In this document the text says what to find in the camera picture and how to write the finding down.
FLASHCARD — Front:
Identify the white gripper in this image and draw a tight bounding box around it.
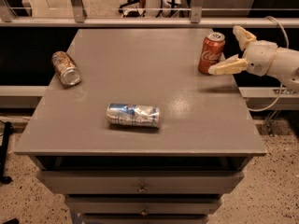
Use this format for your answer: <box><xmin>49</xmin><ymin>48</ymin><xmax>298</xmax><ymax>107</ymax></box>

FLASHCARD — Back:
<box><xmin>208</xmin><ymin>25</ymin><xmax>278</xmax><ymax>77</ymax></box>

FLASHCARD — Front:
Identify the red coke can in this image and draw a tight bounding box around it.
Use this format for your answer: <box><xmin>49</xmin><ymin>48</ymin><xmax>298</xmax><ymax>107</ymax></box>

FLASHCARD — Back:
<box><xmin>198</xmin><ymin>32</ymin><xmax>225</xmax><ymax>74</ymax></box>

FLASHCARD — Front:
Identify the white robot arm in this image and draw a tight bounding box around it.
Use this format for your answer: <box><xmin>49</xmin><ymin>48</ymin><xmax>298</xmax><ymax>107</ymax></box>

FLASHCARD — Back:
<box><xmin>208</xmin><ymin>25</ymin><xmax>299</xmax><ymax>91</ymax></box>

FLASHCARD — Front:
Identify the blue silver crushed can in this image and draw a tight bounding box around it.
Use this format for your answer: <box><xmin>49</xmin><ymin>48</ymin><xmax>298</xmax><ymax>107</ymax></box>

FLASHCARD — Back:
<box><xmin>107</xmin><ymin>104</ymin><xmax>160</xmax><ymax>128</ymax></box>

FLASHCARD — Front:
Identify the orange soda can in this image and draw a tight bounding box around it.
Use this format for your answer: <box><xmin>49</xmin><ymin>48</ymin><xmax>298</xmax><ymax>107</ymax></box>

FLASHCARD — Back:
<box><xmin>51</xmin><ymin>51</ymin><xmax>81</xmax><ymax>86</ymax></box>

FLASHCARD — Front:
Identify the black office chair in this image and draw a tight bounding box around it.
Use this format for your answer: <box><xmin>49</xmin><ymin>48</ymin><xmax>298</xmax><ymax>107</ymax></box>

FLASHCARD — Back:
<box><xmin>118</xmin><ymin>0</ymin><xmax>140</xmax><ymax>17</ymax></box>

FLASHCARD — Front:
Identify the grey drawer cabinet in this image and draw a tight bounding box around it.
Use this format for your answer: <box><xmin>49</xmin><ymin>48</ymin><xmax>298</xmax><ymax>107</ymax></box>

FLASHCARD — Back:
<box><xmin>16</xmin><ymin>29</ymin><xmax>265</xmax><ymax>224</ymax></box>

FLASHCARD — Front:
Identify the top drawer metal knob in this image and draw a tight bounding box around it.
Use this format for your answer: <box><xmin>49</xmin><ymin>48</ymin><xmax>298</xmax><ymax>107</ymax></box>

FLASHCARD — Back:
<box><xmin>137</xmin><ymin>184</ymin><xmax>148</xmax><ymax>194</ymax></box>

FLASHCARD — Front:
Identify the drawer metal knob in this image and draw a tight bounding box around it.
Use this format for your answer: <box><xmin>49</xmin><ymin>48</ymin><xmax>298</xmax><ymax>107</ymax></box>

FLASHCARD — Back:
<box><xmin>137</xmin><ymin>184</ymin><xmax>148</xmax><ymax>194</ymax></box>
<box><xmin>140</xmin><ymin>207</ymin><xmax>149</xmax><ymax>217</ymax></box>

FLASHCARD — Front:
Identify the black stand pole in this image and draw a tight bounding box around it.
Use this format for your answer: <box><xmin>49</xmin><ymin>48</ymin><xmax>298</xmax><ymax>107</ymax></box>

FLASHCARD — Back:
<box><xmin>0</xmin><ymin>121</ymin><xmax>13</xmax><ymax>185</ymax></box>

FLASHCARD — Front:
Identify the black shoe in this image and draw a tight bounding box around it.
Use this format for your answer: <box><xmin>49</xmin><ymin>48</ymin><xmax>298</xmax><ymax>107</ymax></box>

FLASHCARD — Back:
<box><xmin>3</xmin><ymin>218</ymin><xmax>20</xmax><ymax>224</ymax></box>

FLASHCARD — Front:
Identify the white cable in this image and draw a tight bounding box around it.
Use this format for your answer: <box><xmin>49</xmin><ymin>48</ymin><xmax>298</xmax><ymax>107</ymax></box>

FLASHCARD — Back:
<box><xmin>247</xmin><ymin>15</ymin><xmax>291</xmax><ymax>113</ymax></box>

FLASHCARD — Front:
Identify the metal railing frame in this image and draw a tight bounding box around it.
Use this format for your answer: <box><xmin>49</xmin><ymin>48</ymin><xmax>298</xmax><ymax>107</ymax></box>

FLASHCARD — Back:
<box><xmin>1</xmin><ymin>0</ymin><xmax>299</xmax><ymax>28</ymax></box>

